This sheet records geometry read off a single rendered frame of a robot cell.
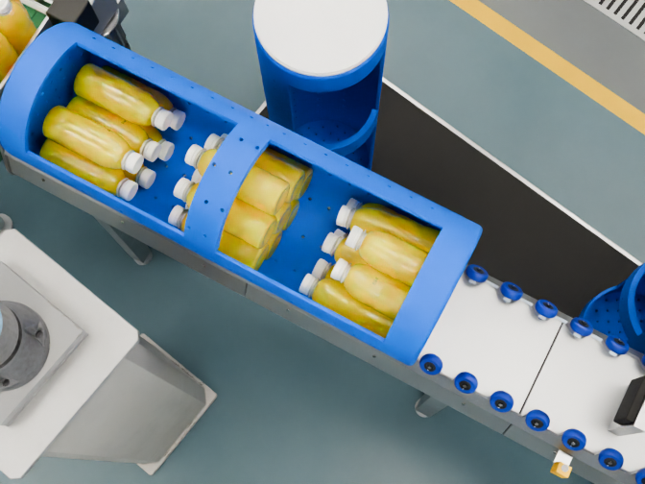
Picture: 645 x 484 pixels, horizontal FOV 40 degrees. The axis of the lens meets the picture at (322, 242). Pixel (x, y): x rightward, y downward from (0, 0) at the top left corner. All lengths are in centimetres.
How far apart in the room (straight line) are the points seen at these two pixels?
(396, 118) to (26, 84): 137
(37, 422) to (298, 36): 90
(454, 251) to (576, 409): 47
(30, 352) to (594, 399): 105
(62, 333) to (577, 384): 97
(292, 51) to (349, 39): 12
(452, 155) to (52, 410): 155
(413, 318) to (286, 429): 124
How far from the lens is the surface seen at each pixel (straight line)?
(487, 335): 178
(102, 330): 159
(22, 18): 197
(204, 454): 269
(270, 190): 157
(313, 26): 186
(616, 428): 176
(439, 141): 272
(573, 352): 182
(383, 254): 154
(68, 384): 159
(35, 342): 153
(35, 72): 168
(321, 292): 161
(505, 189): 270
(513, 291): 175
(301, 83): 185
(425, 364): 172
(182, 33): 307
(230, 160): 153
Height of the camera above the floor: 266
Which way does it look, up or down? 75 degrees down
